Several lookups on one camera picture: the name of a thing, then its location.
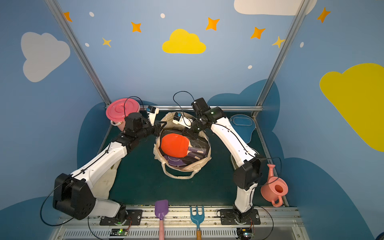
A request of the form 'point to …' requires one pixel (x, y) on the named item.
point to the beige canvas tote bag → (168, 117)
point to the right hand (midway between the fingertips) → (187, 130)
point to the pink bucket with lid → (119, 108)
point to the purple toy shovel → (161, 210)
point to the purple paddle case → (191, 157)
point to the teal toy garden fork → (198, 219)
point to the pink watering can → (275, 188)
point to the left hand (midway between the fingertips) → (168, 121)
